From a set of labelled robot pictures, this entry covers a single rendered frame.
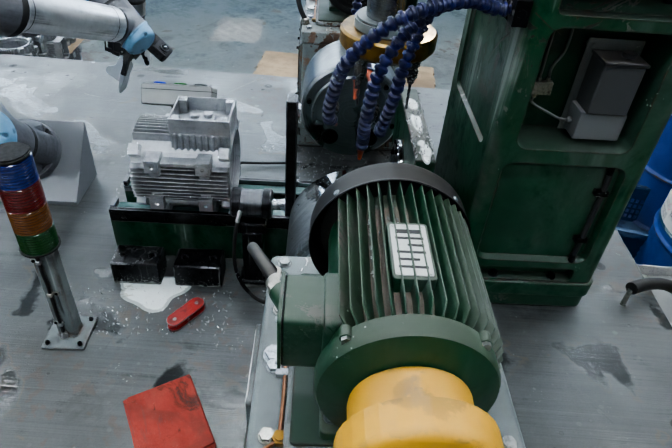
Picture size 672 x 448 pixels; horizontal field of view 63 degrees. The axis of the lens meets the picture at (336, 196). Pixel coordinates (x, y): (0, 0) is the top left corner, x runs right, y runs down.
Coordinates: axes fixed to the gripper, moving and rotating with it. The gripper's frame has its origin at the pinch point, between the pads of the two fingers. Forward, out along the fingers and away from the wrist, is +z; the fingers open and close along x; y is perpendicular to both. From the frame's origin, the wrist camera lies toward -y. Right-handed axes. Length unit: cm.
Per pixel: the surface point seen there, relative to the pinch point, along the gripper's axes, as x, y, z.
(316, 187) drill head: 50, -58, -35
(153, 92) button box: 16.0, -12.5, -12.0
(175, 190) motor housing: 43, -31, -13
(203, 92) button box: 12.9, -23.6, -15.0
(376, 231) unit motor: 80, -65, -61
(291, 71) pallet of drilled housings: -190, -11, 108
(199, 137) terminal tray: 37, -32, -24
